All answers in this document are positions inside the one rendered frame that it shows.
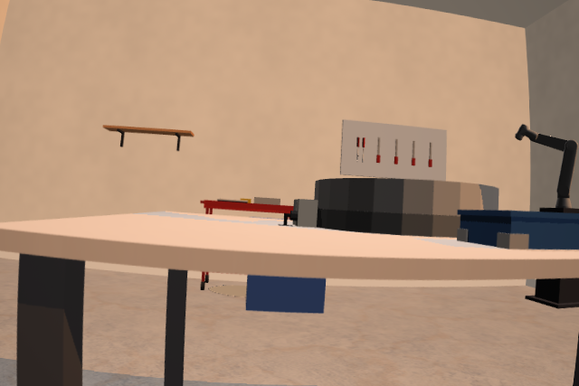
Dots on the blue open crate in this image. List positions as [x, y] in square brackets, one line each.
[519, 229]

